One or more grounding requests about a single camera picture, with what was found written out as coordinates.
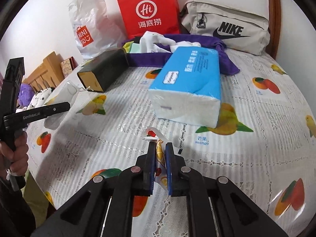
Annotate white fruit print sachet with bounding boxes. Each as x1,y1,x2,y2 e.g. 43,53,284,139
141,127,183,193

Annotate clear plastic bag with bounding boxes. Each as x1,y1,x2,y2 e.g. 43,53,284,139
43,80,92,131

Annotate green fruit snack packet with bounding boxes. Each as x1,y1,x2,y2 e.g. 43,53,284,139
122,41,141,54

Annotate white paper towel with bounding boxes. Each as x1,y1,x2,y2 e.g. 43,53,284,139
139,31,201,54

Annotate dark sleeve forearm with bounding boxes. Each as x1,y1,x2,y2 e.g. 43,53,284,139
0,172,56,237

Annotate person's left hand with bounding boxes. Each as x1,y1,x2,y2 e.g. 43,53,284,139
1,131,28,180

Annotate purple plush toy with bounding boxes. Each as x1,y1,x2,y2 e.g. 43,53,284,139
18,83,35,107

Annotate blue white tissue pack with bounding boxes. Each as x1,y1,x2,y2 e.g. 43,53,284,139
148,49,221,128

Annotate patterned small box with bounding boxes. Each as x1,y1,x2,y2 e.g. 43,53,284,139
60,56,77,78

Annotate fruit print tablecloth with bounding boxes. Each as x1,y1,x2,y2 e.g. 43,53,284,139
27,49,315,236

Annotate black and gold box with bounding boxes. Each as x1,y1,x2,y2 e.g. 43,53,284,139
77,48,129,93

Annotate purple towel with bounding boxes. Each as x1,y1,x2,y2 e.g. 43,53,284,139
122,34,240,75

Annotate white Miniso plastic bag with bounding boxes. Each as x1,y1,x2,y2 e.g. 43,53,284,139
68,0,125,60

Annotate beige Nike waist bag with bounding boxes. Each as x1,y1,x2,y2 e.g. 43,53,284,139
181,0,271,56

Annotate red Haidilao paper bag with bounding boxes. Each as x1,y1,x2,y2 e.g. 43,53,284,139
117,0,181,39

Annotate brown wooden headboard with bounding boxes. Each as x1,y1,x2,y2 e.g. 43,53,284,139
266,0,281,59

